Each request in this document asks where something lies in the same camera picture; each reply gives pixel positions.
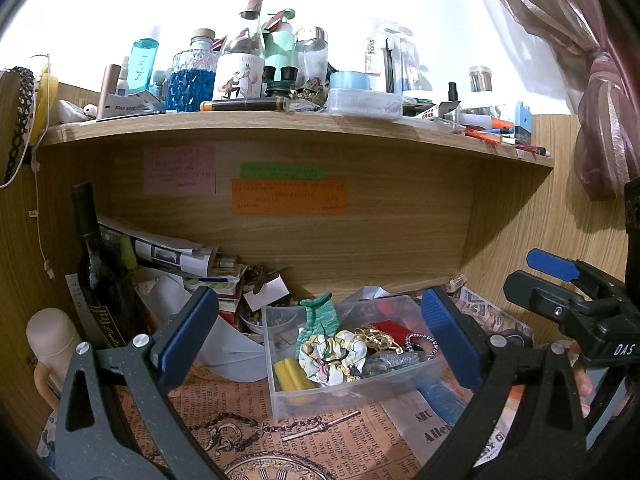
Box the wooden shelf unit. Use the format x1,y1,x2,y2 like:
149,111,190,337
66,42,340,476
36,109,556,306

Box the blue stamp block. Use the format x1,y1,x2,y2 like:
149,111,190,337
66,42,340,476
514,102,534,144

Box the beaded bracelet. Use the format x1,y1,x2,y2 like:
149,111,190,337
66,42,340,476
404,332,439,357

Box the grey glitter pouch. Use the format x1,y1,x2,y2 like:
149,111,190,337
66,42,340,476
361,350,432,377

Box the yellow hanging pouch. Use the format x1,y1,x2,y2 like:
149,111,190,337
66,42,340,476
29,71,61,147

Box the black lace band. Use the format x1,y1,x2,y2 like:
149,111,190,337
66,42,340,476
3,66,38,187

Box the green paper note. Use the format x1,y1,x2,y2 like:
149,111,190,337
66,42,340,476
238,162,327,180

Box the pink-brown tube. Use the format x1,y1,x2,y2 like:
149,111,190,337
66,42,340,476
95,63,124,121

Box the pink satin curtain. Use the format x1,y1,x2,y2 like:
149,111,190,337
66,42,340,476
466,0,640,202

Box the clear tool organizer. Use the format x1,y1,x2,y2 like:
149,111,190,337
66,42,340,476
382,26,427,97

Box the white ruler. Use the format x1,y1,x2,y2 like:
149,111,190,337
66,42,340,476
64,271,94,332

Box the white hook package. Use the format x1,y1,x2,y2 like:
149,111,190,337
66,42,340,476
363,19,387,92

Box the person's right hand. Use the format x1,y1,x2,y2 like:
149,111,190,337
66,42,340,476
570,355,597,419

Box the yellow sponge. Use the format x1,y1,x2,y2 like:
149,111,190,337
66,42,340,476
273,357,317,392

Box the orange paper note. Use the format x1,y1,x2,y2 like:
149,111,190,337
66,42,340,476
230,178,347,216

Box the blue cartoon sticker card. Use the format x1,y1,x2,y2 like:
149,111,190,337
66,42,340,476
36,409,59,462

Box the mint green pump bottle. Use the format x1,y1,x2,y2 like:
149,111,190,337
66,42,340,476
263,8,297,82

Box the cream plastic mug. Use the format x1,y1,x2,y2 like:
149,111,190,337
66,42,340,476
25,307,84,412

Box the floral fabric scrunchie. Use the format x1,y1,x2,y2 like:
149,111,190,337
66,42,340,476
299,330,370,387

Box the small ceramic bowl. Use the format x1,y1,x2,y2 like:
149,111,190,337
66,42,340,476
238,309,267,337

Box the blue ribbed cloth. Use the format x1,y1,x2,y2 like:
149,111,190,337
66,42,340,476
416,379,467,424

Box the small white bottle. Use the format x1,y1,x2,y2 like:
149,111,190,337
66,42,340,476
115,55,132,97

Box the green striped sock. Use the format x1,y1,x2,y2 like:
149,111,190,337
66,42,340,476
297,292,347,357

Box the clear bottle with white label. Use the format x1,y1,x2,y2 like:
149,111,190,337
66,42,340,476
212,0,267,102

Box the teal plastic bottle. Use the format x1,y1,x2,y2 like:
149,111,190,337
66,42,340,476
130,26,162,97

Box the white card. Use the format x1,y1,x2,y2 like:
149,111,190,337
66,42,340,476
243,275,292,312

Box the white flat carton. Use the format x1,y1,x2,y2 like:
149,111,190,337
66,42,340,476
97,92,167,122

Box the clear bottle with silver cap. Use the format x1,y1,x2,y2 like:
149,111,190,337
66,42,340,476
295,25,331,82

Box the gold hair clip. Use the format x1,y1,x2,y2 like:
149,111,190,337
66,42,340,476
354,326,403,355

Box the clear lidded plastic container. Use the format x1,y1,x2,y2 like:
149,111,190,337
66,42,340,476
326,87,405,117

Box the red pouch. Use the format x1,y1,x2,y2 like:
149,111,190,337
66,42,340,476
371,320,410,342

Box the pair of dark ink bottles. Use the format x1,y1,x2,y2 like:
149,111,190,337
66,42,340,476
262,65,299,97

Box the brown pen tube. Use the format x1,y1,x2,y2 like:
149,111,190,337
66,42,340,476
200,97,292,113

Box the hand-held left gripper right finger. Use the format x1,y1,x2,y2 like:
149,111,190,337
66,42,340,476
420,286,589,480

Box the orange marker pens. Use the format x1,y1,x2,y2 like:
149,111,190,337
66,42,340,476
464,114,517,147

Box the dark wine bottle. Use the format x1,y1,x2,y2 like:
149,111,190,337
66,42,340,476
69,182,142,352

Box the pink paper note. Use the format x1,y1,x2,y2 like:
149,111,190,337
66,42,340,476
143,147,217,196

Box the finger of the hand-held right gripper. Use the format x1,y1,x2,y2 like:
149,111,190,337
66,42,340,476
526,248,628,306
502,269,601,346

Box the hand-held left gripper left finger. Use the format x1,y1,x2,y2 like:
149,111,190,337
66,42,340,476
52,286,231,480

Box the white cable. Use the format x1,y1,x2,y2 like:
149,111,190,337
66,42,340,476
29,54,57,279

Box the rolled white paper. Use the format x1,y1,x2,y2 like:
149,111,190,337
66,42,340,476
136,274,269,382

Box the stack of papers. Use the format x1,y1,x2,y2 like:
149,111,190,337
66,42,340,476
96,214,249,302

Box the glass bottle with blue liquid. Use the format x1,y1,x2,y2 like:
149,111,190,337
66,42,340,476
165,28,222,113

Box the clear plastic storage box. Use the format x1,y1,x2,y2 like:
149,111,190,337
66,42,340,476
261,294,452,422

